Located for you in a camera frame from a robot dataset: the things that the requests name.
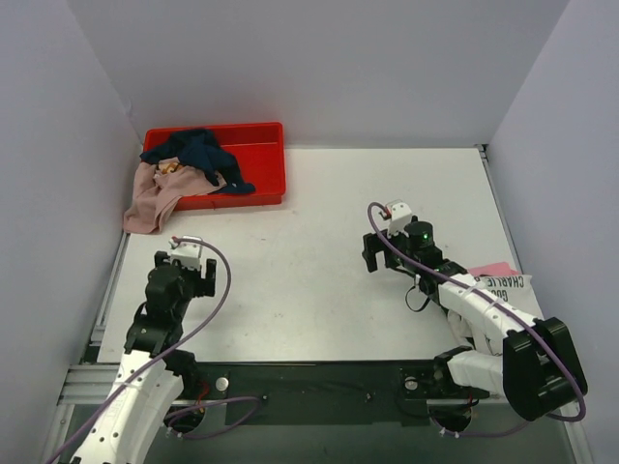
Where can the beige pink t-shirt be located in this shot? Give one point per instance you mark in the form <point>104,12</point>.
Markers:
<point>157,189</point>

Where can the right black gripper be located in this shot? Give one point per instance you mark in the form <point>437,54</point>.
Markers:
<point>383,251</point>

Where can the folded pink t-shirt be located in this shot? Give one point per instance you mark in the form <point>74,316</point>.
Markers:
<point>500,269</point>

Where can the navy blue t-shirt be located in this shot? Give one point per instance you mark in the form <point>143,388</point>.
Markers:
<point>199,149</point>

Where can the white and green t-shirt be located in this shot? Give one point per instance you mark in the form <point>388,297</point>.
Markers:
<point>512,285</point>

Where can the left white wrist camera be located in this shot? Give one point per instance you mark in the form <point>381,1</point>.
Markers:
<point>186,252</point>

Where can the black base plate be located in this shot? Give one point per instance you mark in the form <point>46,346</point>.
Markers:
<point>329,393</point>

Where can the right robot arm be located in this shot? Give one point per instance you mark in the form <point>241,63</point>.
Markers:
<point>530,361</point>

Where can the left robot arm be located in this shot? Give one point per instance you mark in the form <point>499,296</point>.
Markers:
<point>152,371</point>

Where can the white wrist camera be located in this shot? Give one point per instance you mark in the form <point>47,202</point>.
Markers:
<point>397,215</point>
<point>186,252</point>

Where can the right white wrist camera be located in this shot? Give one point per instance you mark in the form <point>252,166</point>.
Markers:
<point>397,215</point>

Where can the red plastic bin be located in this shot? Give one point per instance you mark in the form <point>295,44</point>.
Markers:
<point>259,150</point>

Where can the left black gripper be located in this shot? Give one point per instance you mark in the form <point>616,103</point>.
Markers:
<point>208,273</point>

